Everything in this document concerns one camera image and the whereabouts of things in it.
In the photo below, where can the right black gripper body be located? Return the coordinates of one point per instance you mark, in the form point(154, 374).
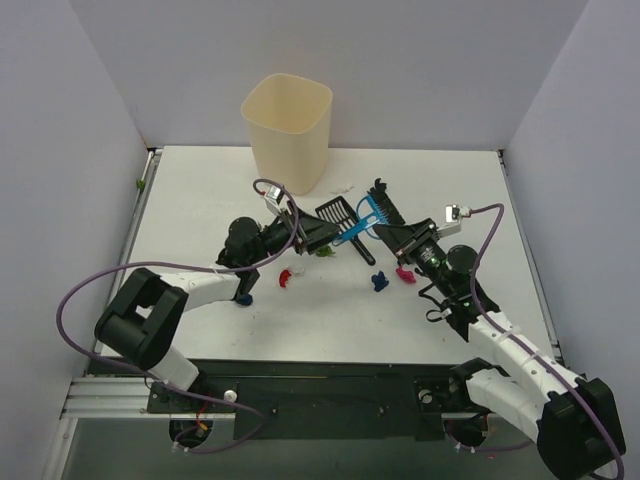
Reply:
point(415, 241)

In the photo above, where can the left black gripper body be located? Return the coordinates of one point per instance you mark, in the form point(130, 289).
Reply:
point(299, 234)

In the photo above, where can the dark blue scrap left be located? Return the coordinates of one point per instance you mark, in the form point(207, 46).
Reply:
point(245, 300)

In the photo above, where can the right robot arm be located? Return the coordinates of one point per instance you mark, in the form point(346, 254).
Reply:
point(572, 420)

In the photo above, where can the dark blue scrap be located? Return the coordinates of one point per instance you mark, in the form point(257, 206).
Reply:
point(380, 281)
point(245, 300)

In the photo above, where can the blue hand brush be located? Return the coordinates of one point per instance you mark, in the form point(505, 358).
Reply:
point(366, 223)

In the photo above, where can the cream plastic waste bin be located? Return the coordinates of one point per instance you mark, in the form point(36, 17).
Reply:
point(288, 119)

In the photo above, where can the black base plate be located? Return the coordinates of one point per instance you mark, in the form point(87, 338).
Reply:
point(329, 401)

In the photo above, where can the black slotted dustpan scoop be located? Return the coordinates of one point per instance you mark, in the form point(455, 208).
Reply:
point(339, 212)

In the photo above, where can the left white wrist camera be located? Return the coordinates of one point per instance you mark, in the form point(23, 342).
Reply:
point(273, 197)

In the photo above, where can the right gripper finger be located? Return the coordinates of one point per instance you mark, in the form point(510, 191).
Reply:
point(402, 240)
point(384, 208)

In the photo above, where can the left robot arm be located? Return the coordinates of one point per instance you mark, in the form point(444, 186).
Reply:
point(141, 321)

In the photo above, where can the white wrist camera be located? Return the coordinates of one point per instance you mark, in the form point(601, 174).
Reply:
point(273, 197)
point(454, 216)

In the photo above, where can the white paper scrap near bin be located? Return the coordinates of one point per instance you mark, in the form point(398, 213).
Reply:
point(343, 189)

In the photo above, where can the dark blue scrap centre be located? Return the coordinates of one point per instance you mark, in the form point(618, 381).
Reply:
point(380, 281)

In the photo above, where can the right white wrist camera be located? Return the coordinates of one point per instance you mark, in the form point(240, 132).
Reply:
point(454, 216)

